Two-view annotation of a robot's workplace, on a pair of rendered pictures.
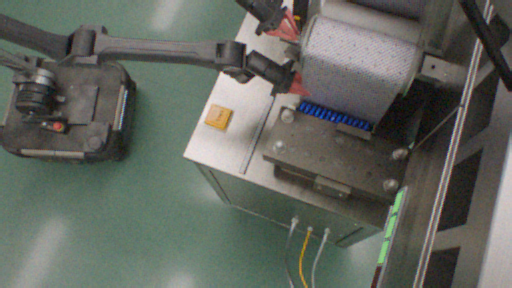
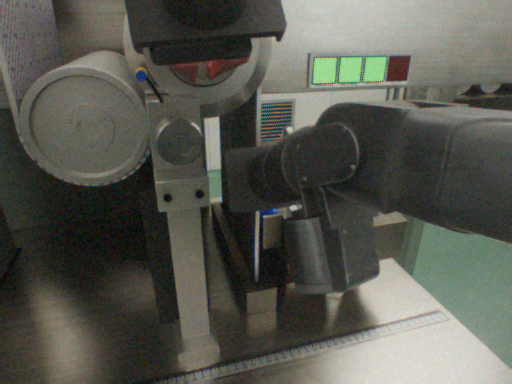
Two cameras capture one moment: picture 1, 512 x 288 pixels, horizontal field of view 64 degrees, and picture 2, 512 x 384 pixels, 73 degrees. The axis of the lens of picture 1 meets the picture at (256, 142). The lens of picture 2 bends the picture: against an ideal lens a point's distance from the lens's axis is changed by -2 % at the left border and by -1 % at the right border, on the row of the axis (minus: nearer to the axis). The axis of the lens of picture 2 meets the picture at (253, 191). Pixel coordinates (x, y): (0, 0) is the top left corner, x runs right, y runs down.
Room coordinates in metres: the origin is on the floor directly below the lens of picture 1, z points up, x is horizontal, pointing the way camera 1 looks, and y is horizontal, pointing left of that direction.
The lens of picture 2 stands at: (0.78, 0.13, 1.27)
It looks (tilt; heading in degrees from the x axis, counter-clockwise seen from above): 25 degrees down; 224
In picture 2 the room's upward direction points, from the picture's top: straight up
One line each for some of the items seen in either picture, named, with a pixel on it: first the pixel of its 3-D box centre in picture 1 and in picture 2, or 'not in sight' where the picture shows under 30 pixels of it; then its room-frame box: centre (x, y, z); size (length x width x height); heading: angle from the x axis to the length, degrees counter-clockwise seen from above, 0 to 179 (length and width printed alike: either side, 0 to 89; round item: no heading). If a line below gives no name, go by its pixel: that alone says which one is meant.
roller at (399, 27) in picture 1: (366, 31); (101, 104); (0.58, -0.34, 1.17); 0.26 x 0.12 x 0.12; 60
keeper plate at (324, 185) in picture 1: (330, 189); not in sight; (0.22, -0.19, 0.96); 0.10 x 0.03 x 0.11; 60
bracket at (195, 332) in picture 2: (296, 62); (186, 240); (0.59, -0.15, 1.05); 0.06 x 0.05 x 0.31; 60
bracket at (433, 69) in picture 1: (434, 69); not in sight; (0.40, -0.43, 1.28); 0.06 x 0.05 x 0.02; 60
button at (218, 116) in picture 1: (218, 116); not in sight; (0.52, 0.11, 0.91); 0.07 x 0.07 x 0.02; 60
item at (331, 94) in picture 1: (342, 98); (235, 136); (0.43, -0.25, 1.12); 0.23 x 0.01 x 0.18; 60
